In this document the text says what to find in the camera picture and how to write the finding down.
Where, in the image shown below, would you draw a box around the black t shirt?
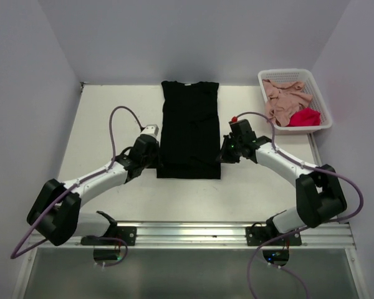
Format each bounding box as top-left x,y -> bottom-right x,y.
156,81 -> 221,179

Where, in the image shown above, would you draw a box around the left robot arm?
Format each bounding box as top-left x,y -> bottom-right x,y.
27,133 -> 159,246

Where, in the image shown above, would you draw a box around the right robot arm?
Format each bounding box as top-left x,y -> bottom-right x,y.
219,119 -> 347,245

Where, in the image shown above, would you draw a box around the beige t shirt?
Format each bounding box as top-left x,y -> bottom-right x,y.
262,79 -> 313,127

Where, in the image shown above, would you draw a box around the red t shirt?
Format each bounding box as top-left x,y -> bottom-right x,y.
288,108 -> 321,127

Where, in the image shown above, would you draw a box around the white plastic basket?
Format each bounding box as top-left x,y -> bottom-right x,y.
257,69 -> 332,135

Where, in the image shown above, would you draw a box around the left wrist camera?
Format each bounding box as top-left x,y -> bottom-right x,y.
141,125 -> 159,139

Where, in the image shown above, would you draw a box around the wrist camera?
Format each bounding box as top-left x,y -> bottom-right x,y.
229,116 -> 241,126
141,125 -> 159,139

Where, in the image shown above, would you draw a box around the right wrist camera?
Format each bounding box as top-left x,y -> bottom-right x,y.
229,116 -> 241,126

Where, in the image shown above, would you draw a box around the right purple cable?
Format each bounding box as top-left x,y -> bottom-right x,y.
232,112 -> 364,299

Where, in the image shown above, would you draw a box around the purple cable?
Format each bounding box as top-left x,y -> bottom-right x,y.
232,112 -> 364,299
9,106 -> 144,267

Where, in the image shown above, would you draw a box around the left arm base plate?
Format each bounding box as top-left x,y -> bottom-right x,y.
80,226 -> 137,246

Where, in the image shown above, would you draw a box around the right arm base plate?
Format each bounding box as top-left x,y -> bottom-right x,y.
245,225 -> 302,246

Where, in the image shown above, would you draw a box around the aluminium mounting rail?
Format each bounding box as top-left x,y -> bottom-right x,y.
27,221 -> 356,250

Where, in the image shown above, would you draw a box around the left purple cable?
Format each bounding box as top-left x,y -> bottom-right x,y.
9,106 -> 144,267

